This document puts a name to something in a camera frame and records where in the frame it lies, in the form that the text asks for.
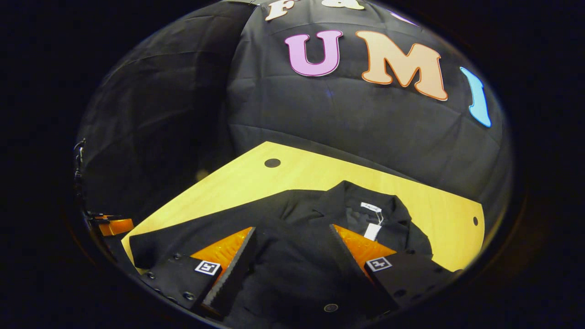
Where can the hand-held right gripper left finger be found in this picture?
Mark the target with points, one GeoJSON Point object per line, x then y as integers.
{"type": "Point", "coordinates": [233, 278]}

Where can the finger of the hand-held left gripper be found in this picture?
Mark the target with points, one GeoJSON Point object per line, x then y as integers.
{"type": "Point", "coordinates": [119, 226]}

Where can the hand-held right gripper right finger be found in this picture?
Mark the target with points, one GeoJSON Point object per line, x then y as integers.
{"type": "Point", "coordinates": [347, 260]}

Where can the black button-up garment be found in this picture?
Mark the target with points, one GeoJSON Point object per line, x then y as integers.
{"type": "Point", "coordinates": [292, 256]}

